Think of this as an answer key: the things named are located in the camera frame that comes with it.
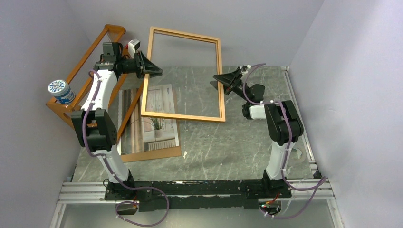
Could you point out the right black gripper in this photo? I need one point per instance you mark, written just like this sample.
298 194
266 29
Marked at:
229 80

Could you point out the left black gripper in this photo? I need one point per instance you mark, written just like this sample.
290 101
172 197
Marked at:
145 66

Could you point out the wooden picture frame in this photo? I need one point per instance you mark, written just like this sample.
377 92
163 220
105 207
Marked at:
187 35

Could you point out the plant photo print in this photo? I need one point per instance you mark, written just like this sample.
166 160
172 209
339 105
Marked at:
151 134

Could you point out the brown backing board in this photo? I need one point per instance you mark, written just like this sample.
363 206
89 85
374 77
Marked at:
125 98

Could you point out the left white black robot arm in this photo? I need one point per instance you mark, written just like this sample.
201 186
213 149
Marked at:
95 129

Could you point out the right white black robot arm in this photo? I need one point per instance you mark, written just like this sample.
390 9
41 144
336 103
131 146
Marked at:
284 128

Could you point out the orange wooden shelf rack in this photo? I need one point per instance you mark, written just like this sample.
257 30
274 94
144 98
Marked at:
63 111

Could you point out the blue white round tin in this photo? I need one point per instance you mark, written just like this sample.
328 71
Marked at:
62 91

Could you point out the clear tape roll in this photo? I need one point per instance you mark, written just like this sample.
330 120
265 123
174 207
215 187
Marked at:
297 156

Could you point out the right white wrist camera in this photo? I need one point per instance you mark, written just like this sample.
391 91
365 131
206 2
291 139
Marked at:
245 67

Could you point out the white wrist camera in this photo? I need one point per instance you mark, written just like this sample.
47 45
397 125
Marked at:
245 67
133 47

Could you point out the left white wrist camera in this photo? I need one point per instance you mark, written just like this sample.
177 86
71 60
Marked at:
133 47

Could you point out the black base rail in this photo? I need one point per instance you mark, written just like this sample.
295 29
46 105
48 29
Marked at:
190 194

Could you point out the aluminium extrusion rail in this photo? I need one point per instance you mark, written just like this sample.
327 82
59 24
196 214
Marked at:
94 193

